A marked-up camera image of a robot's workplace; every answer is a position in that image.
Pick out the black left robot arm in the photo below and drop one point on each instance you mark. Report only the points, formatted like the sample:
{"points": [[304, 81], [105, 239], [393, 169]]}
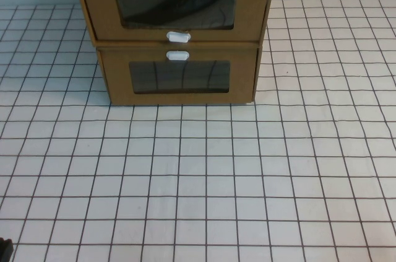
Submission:
{"points": [[5, 251]]}

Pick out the brown cardboard shoe box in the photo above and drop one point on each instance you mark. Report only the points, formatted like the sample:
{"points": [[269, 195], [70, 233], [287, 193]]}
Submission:
{"points": [[119, 82]]}

